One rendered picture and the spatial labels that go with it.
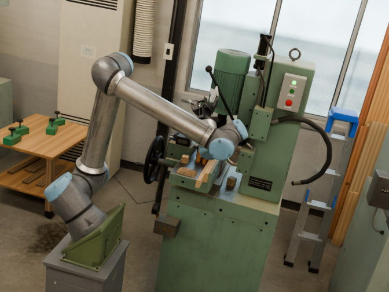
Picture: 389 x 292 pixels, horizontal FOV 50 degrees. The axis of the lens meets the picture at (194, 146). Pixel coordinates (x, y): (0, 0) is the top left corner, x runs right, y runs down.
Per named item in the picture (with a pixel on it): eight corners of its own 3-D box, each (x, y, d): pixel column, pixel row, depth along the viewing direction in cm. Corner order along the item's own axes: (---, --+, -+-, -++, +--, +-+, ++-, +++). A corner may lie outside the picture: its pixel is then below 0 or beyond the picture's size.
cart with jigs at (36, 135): (35, 168, 376) (36, 100, 351) (92, 185, 366) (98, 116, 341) (-18, 202, 317) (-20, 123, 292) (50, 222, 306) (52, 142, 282)
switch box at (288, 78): (277, 105, 202) (285, 72, 196) (298, 109, 200) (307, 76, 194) (276, 108, 196) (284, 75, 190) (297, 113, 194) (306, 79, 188)
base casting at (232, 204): (191, 168, 264) (193, 154, 260) (281, 192, 253) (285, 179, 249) (168, 200, 223) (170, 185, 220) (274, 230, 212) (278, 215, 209)
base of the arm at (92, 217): (93, 232, 183) (80, 214, 181) (65, 247, 191) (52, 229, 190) (114, 210, 199) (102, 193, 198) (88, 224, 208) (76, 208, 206)
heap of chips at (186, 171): (180, 167, 219) (180, 164, 218) (198, 172, 217) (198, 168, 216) (175, 172, 212) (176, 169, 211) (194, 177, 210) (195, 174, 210)
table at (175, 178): (184, 140, 270) (186, 131, 267) (230, 152, 264) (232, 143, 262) (150, 178, 215) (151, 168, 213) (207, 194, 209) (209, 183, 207)
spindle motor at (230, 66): (210, 102, 231) (221, 46, 219) (242, 110, 228) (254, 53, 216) (203, 111, 215) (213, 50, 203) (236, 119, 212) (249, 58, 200)
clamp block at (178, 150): (173, 148, 248) (176, 134, 244) (195, 153, 245) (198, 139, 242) (165, 157, 235) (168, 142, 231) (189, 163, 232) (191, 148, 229)
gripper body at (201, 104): (204, 94, 187) (208, 115, 181) (213, 103, 194) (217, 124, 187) (190, 101, 190) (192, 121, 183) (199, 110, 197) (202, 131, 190)
